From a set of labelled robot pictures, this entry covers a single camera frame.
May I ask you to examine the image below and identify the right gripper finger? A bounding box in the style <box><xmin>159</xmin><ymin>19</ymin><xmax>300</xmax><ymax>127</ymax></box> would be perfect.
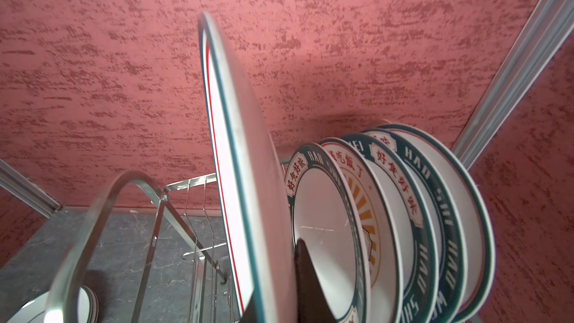
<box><xmin>294</xmin><ymin>239</ymin><xmax>336</xmax><ymax>322</ymax></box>

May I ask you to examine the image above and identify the chrome wire dish rack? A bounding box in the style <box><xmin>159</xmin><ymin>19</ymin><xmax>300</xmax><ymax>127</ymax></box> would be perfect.
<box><xmin>45</xmin><ymin>171</ymin><xmax>241</xmax><ymax>322</ymax></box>

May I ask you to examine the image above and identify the white plate black quatrefoil emblem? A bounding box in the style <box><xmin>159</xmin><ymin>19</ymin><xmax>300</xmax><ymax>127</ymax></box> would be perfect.
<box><xmin>7</xmin><ymin>286</ymin><xmax>99</xmax><ymax>323</ymax></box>

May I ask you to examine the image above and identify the plate orange sunburst pattern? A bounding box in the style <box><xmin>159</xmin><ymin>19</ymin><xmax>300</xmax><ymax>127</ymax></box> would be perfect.
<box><xmin>320</xmin><ymin>138</ymin><xmax>404</xmax><ymax>322</ymax></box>

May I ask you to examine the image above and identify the patterned plate green rim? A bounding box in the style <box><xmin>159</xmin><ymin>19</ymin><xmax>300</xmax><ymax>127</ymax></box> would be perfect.
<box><xmin>285</xmin><ymin>143</ymin><xmax>371</xmax><ymax>322</ymax></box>

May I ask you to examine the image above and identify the patterned plate dark rim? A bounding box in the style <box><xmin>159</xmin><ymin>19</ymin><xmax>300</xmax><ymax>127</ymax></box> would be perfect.
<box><xmin>343</xmin><ymin>133</ymin><xmax>439</xmax><ymax>322</ymax></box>

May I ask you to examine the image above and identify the left aluminium corner post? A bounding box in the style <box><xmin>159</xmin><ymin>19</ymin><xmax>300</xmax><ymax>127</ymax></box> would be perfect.
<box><xmin>1</xmin><ymin>160</ymin><xmax>62</xmax><ymax>218</ymax></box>

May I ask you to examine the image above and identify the aluminium corner post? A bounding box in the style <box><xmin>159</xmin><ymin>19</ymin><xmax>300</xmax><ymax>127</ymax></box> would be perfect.
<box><xmin>452</xmin><ymin>0</ymin><xmax>573</xmax><ymax>169</ymax></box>
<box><xmin>1</xmin><ymin>160</ymin><xmax>62</xmax><ymax>218</ymax></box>

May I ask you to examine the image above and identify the right aluminium corner post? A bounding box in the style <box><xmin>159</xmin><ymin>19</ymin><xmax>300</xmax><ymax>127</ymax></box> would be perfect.
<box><xmin>452</xmin><ymin>0</ymin><xmax>573</xmax><ymax>169</ymax></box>

